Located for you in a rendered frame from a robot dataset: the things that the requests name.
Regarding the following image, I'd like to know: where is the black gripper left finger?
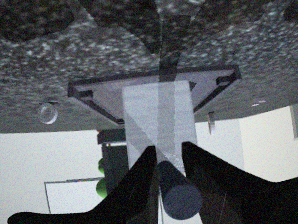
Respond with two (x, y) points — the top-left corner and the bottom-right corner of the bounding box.
(7, 145), (160, 224)

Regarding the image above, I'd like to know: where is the dark grey cylinder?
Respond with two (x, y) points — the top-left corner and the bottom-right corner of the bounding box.
(157, 160), (202, 221)

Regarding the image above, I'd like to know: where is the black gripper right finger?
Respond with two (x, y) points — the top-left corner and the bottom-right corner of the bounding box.
(182, 141), (298, 224)

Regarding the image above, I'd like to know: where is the grey ring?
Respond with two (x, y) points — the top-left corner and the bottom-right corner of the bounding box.
(37, 103), (57, 124)

